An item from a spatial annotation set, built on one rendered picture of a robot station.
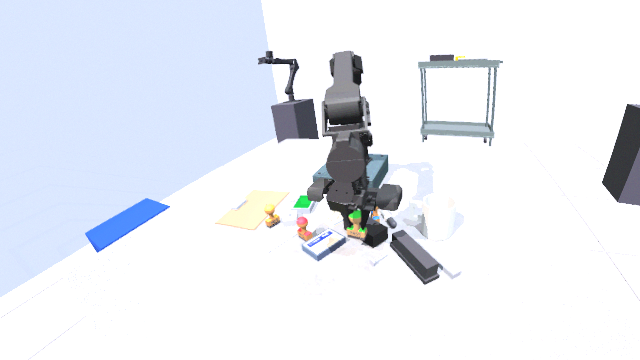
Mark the white cylinder with dark grey cap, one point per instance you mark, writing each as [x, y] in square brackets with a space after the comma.
[392, 222]

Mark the yellow-handled rubber stamp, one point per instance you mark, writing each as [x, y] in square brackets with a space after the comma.
[273, 219]

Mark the rubber stamp with red handle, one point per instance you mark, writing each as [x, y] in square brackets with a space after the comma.
[302, 232]

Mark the green-topped pass stamp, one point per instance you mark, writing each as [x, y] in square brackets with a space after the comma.
[355, 232]

